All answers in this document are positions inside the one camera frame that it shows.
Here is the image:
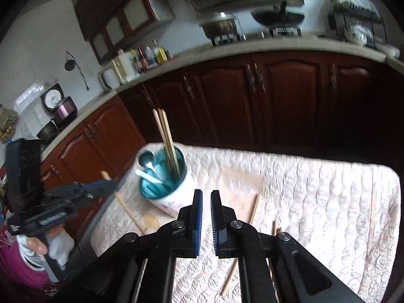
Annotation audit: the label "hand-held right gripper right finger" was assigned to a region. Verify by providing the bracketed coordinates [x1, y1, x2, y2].
[211, 190, 363, 303]

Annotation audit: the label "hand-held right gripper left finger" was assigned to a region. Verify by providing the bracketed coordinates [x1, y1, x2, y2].
[50, 189, 203, 303]

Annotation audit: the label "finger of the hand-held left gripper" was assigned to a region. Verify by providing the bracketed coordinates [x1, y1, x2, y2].
[76, 178, 127, 191]
[74, 189, 117, 201]

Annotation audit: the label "white floral cup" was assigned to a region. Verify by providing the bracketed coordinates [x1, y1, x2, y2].
[135, 142, 197, 218]

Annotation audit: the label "metal spoon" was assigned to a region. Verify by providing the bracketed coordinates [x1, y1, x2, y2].
[139, 151, 165, 182]

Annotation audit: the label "person's left forearm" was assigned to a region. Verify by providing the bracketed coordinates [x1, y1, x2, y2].
[0, 240, 51, 291]

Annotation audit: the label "person's left hand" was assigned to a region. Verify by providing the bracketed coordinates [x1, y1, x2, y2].
[23, 229, 75, 269]

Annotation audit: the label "small wooden spoon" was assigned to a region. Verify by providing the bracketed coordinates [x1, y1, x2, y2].
[141, 213, 161, 232]

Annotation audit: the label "dark round pot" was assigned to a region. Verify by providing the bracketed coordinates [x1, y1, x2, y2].
[36, 120, 59, 144]

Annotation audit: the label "woven basket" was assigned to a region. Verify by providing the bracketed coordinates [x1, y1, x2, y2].
[0, 104, 19, 142]

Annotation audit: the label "purple rice cooker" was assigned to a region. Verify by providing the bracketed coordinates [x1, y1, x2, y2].
[52, 96, 78, 127]

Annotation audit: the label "round dial kitchen scale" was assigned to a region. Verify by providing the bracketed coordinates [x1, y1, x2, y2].
[40, 83, 65, 112]

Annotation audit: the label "quilted pink tablecloth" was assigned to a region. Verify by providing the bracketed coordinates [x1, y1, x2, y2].
[90, 143, 401, 303]

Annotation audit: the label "cream storage box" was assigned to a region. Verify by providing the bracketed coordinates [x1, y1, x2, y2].
[110, 52, 141, 84]

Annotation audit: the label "red sauce bottle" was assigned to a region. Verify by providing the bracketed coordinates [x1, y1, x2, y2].
[140, 45, 154, 70]

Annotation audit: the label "dark wooden base cabinets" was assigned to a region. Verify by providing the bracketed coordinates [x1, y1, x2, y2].
[39, 49, 404, 228]

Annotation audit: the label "yellow oil bottle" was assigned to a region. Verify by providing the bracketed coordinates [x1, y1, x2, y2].
[152, 39, 168, 65]

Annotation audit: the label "gas stove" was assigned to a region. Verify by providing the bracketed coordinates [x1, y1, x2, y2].
[210, 27, 304, 47]

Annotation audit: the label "cooking pot with lid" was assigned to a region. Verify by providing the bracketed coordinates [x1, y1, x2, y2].
[199, 11, 239, 38]

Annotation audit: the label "beige stone countertop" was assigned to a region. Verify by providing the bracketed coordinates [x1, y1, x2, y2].
[41, 35, 404, 161]

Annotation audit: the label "black wok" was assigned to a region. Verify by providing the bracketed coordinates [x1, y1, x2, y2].
[251, 0, 306, 29]

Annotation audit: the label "white plastic bag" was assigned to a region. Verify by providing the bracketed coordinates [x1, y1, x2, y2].
[344, 25, 368, 45]

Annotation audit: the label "black dish rack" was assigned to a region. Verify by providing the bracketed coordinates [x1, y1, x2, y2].
[326, 0, 389, 49]

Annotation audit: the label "clear plastic wall sheet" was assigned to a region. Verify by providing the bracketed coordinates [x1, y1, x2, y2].
[14, 82, 48, 133]

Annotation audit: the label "black wall hook with cable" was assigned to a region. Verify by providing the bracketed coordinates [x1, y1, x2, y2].
[65, 51, 90, 90]

